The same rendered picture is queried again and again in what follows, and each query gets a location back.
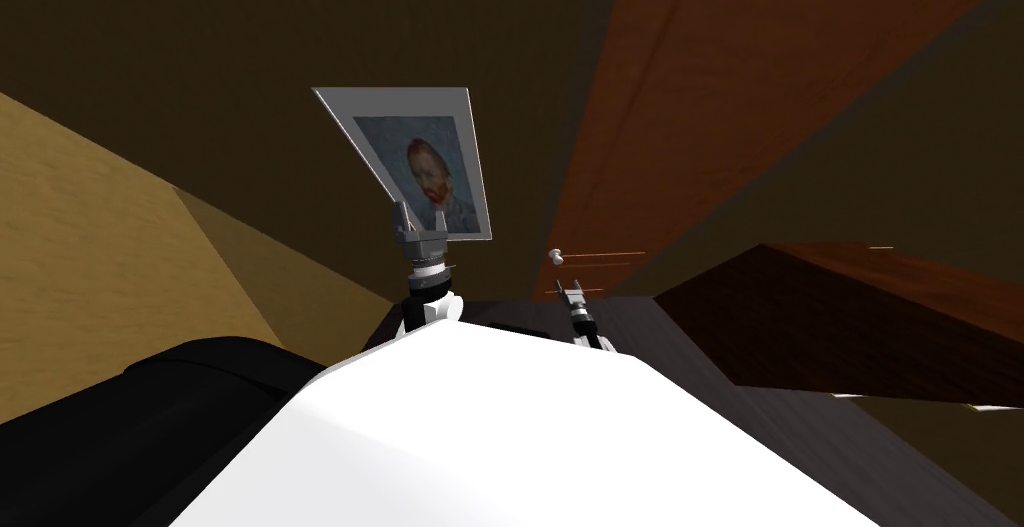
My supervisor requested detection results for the brown wooden door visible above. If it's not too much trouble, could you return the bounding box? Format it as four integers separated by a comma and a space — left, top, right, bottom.
531, 0, 1024, 302

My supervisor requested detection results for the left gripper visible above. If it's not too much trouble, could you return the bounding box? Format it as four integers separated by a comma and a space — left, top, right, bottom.
391, 200, 449, 264

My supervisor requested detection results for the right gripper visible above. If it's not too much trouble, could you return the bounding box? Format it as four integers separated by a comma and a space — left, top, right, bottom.
556, 278, 593, 319

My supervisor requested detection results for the framed portrait painting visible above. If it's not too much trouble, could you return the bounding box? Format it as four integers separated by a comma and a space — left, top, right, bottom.
311, 86, 494, 243

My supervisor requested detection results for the dark brown wooden cabinet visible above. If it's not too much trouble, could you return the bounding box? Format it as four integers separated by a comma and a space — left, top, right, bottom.
651, 241, 1024, 410

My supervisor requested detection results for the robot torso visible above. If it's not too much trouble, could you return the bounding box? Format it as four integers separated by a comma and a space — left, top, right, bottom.
166, 318, 883, 527

